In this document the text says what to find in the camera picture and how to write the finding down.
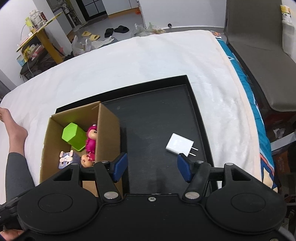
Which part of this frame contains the person's bare left foot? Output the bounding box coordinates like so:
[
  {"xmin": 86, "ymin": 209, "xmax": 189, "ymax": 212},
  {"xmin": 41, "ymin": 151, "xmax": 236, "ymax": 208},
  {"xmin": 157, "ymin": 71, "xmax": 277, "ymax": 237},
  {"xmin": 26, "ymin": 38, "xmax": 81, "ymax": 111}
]
[{"xmin": 1, "ymin": 108, "xmax": 28, "ymax": 156}]

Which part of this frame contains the black chair with clutter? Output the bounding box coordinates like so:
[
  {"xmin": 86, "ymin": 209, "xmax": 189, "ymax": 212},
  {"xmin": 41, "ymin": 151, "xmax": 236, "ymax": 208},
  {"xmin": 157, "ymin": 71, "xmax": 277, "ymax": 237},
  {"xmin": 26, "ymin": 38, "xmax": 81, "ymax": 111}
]
[{"xmin": 20, "ymin": 44, "xmax": 57, "ymax": 82}]

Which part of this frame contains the white USB wall charger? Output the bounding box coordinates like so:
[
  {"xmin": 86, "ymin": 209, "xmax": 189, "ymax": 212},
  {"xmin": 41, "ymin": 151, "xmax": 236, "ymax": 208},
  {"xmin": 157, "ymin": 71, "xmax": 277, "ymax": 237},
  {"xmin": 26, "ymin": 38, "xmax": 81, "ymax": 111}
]
[{"xmin": 166, "ymin": 133, "xmax": 199, "ymax": 157}]

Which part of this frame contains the blue patterned bed sheet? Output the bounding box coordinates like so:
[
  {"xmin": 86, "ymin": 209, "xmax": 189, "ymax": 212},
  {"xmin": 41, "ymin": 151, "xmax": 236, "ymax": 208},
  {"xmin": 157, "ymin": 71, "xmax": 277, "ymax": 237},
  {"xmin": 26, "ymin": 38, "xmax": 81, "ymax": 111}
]
[{"xmin": 211, "ymin": 31, "xmax": 278, "ymax": 192}]

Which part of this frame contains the grey trouser left leg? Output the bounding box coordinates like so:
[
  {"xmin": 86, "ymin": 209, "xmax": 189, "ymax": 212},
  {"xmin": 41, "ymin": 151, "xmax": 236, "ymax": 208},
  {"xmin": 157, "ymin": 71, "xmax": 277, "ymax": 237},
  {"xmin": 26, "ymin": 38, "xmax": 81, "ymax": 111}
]
[{"xmin": 5, "ymin": 152, "xmax": 35, "ymax": 201}]

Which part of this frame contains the yellow round side table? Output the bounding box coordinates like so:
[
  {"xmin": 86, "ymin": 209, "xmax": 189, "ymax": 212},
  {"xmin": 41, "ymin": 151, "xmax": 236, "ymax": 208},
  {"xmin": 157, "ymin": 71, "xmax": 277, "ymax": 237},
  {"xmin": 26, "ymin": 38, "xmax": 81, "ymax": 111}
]
[{"xmin": 16, "ymin": 13, "xmax": 63, "ymax": 64}]

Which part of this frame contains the white bed blanket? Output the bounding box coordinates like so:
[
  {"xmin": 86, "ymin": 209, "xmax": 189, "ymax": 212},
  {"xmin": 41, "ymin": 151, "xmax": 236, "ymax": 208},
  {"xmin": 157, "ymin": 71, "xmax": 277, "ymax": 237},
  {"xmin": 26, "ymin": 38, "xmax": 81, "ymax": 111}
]
[{"xmin": 1, "ymin": 30, "xmax": 262, "ymax": 184}]

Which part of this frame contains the yellow slipper pair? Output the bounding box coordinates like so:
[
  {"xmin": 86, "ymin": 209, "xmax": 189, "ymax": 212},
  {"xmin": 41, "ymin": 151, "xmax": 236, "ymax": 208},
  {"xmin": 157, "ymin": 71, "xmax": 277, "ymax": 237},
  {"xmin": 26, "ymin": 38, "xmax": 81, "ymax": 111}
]
[{"xmin": 81, "ymin": 31, "xmax": 100, "ymax": 41}]

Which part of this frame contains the pink pig figurine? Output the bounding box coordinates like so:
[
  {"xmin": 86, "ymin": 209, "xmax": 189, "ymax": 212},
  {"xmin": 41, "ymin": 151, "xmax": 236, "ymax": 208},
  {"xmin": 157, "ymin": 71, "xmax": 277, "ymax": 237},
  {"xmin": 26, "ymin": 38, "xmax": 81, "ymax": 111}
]
[{"xmin": 85, "ymin": 124, "xmax": 97, "ymax": 162}]

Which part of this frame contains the purple rabbit cube toy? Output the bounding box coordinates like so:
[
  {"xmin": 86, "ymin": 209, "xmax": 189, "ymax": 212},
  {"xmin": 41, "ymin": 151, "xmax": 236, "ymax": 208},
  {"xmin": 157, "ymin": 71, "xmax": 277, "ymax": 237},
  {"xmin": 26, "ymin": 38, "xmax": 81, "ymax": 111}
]
[{"xmin": 58, "ymin": 150, "xmax": 80, "ymax": 169}]

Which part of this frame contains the black rectangular tray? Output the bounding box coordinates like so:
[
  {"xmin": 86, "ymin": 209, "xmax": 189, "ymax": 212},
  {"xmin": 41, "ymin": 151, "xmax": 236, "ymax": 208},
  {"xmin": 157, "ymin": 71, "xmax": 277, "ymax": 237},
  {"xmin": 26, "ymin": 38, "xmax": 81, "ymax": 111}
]
[{"xmin": 57, "ymin": 75, "xmax": 213, "ymax": 194}]

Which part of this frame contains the brown-haired doll figurine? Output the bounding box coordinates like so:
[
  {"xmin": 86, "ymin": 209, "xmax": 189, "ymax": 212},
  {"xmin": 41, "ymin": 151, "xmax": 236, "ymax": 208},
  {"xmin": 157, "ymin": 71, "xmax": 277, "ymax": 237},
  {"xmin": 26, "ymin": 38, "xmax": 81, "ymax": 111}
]
[{"xmin": 81, "ymin": 153, "xmax": 95, "ymax": 168}]

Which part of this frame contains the green hexagonal container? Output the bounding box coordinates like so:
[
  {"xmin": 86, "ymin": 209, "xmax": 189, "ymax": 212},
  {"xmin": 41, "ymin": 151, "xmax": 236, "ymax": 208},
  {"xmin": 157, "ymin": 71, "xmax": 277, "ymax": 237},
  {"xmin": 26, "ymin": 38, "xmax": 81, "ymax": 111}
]
[{"xmin": 62, "ymin": 123, "xmax": 87, "ymax": 152}]

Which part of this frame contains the brown cardboard box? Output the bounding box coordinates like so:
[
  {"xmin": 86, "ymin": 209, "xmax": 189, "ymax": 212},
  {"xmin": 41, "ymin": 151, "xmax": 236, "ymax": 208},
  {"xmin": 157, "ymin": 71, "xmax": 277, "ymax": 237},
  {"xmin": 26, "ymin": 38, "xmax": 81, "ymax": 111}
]
[{"xmin": 39, "ymin": 100, "xmax": 124, "ymax": 197}]

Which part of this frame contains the person's left hand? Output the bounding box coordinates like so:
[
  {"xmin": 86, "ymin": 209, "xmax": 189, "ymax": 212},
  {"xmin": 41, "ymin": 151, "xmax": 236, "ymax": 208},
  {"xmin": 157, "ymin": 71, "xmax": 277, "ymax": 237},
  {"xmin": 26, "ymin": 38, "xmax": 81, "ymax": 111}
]
[{"xmin": 0, "ymin": 229, "xmax": 24, "ymax": 241}]

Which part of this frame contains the grey padded chair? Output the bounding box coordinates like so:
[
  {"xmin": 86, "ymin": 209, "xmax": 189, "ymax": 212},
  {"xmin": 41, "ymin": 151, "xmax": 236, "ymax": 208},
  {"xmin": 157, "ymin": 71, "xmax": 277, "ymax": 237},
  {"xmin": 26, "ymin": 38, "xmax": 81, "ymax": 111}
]
[{"xmin": 225, "ymin": 1, "xmax": 295, "ymax": 112}]

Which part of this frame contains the black slipper pair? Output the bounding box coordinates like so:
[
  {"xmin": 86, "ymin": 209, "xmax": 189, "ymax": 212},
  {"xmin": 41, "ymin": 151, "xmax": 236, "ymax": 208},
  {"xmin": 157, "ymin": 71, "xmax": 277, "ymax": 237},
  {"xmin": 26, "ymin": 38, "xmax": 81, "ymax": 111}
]
[{"xmin": 104, "ymin": 25, "xmax": 130, "ymax": 38}]

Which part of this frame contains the white yellow bottle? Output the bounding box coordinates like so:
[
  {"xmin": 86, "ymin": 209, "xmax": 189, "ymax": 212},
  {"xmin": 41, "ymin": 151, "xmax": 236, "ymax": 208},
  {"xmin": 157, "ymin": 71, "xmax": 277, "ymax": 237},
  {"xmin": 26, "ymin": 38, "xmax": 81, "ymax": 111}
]
[{"xmin": 280, "ymin": 4, "xmax": 292, "ymax": 25}]

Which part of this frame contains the white plastic bag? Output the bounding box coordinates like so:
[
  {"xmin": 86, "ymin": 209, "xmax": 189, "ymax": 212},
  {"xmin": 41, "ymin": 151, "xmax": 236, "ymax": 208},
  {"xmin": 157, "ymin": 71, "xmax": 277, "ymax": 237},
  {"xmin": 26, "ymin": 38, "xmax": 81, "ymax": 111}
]
[{"xmin": 71, "ymin": 36, "xmax": 115, "ymax": 57}]

